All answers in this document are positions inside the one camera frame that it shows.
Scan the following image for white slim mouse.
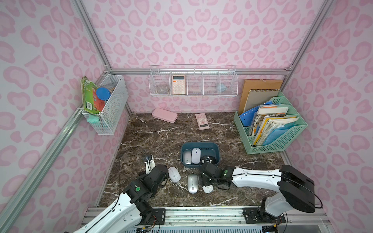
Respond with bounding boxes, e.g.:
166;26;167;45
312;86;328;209
202;185;214;194

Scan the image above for white round mouse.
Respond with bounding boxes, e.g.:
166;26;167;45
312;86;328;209
168;167;181;183

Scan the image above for silver grey mouse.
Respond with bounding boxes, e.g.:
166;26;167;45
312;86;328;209
187;174;198;194

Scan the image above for dark teal storage box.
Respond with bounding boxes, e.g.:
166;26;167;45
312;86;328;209
180;142;220;168

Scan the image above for black mouse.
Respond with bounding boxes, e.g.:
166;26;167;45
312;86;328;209
201;156;217;165

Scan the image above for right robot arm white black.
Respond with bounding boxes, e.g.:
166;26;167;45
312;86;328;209
199;163;317;217

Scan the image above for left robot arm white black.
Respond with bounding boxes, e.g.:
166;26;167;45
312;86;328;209
76;165;169;233

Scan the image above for light grey mouse in box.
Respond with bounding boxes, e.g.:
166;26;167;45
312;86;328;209
183;150;192;165

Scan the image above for pink calculator on table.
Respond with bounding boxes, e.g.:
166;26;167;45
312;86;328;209
195;113;210;131

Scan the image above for pink pencil case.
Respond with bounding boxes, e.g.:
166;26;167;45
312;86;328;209
152;108;178;123

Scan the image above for blue folder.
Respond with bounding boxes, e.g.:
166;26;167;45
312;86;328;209
239;101;273;127

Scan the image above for green file organizer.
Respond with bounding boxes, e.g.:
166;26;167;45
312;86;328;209
234;91;308;154

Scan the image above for white mesh side basket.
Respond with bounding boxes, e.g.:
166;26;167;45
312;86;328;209
82;74;129;136

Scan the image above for stack of books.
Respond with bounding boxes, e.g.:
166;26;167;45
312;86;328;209
251;104;299;146

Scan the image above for mint green cloth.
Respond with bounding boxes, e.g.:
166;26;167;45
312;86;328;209
86;114;101;126

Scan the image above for clear item in basket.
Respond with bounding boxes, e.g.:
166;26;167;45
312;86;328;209
155;84;170;95

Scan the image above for light blue item in basket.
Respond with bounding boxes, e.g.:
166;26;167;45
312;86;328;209
217;83;228;93

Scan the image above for spiral sketch pad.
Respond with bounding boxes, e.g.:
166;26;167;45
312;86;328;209
243;89;280;112

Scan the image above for pink calculator in basket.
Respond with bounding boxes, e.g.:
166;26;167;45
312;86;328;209
172;75;187;95

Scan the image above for brown clipboard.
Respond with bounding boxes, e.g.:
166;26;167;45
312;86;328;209
238;79;283;114

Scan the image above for blue round disc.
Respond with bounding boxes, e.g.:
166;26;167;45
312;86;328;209
96;87;111;101

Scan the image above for green packaged card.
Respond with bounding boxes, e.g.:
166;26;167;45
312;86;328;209
81;76;101;114

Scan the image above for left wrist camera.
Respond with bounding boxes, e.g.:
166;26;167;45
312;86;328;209
145;155;155;174

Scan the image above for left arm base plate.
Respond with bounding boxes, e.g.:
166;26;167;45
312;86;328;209
141;208;166;225

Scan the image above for aluminium front rail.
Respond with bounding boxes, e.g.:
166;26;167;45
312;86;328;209
78;205;330;233

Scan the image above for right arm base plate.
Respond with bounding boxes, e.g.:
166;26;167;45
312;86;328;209
242;207;287;225

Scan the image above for white wire wall basket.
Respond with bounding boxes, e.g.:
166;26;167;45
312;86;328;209
149;65;239;97

